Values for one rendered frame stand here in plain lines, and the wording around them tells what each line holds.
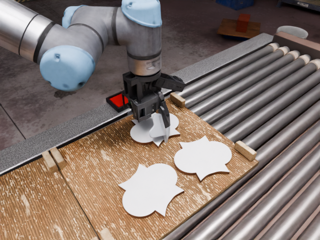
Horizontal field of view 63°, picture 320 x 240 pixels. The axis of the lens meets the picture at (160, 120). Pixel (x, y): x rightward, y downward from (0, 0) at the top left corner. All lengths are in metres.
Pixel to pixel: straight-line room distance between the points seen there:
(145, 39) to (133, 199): 0.34
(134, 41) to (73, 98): 2.04
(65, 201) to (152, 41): 0.39
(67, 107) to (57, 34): 2.01
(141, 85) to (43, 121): 1.83
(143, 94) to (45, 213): 0.33
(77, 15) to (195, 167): 0.42
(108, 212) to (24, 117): 1.96
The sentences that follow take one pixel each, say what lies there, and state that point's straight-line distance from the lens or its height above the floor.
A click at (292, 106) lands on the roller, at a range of 0.95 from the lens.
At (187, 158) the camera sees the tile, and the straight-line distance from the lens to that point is 0.66.
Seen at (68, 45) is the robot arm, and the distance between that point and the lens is 0.44.
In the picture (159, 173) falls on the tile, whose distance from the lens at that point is 0.63.
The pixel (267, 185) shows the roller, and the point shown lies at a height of 0.91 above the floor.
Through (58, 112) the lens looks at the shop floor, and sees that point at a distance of 2.43.
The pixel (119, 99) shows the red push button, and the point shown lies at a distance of 0.87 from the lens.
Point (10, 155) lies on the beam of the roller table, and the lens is 0.81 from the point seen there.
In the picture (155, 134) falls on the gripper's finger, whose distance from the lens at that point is 0.66.
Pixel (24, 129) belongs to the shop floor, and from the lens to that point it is 2.37.
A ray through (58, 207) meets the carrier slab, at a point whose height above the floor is 0.94.
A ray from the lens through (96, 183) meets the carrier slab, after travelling 0.64.
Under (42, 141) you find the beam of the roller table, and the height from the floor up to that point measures 0.91.
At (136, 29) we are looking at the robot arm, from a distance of 0.53.
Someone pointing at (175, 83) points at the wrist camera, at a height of 1.09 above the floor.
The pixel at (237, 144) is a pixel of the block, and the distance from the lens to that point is 0.70.
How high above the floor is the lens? 1.45
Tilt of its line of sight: 42 degrees down
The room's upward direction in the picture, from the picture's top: straight up
